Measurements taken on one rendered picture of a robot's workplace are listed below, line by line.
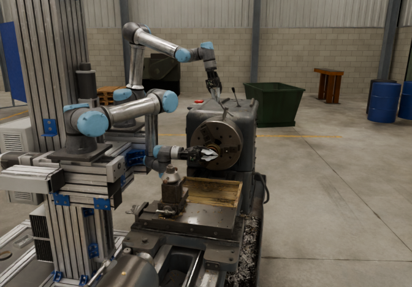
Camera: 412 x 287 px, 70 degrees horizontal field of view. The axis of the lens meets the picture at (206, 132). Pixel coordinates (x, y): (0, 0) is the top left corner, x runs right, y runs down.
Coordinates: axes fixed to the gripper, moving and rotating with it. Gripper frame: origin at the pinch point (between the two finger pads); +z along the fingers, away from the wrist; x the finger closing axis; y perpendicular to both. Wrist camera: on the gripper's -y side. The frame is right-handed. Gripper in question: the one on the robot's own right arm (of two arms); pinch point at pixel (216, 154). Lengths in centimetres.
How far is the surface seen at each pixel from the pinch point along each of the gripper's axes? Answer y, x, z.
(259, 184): -82, -55, 20
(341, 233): -109, -109, 96
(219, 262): 62, -18, 14
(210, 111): -34.3, 16.6, -11.0
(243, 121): -31.0, 12.4, 10.8
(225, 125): -15.2, 13.2, 2.7
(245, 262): 21, -50, 20
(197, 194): 11.1, -19.7, -8.0
